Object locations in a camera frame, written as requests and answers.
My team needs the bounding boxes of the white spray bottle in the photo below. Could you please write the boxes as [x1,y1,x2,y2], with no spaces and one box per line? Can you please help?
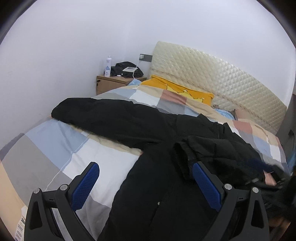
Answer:
[104,56,112,77]

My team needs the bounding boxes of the light blue cloth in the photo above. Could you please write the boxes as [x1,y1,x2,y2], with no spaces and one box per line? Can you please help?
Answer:
[215,108,235,120]

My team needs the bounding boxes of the black puffer jacket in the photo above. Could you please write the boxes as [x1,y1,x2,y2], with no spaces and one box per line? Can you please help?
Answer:
[51,98,295,240]

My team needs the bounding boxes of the black bag on nightstand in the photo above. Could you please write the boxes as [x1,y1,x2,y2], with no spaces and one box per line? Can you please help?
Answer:
[110,61,144,78]

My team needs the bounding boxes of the checkered patchwork duvet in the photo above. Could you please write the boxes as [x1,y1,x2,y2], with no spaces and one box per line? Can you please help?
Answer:
[1,85,287,240]

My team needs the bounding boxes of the wall power outlet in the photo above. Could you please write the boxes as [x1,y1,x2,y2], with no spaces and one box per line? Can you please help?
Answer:
[139,54,152,62]

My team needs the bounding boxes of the yellow pillow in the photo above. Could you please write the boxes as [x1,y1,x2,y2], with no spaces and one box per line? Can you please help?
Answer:
[141,75,214,106]

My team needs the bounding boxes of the cream quilted headboard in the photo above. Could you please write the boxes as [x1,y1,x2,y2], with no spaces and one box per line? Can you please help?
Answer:
[149,41,287,134]

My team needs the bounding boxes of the wooden nightstand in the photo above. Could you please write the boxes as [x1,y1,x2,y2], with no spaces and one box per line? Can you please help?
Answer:
[96,76,133,95]

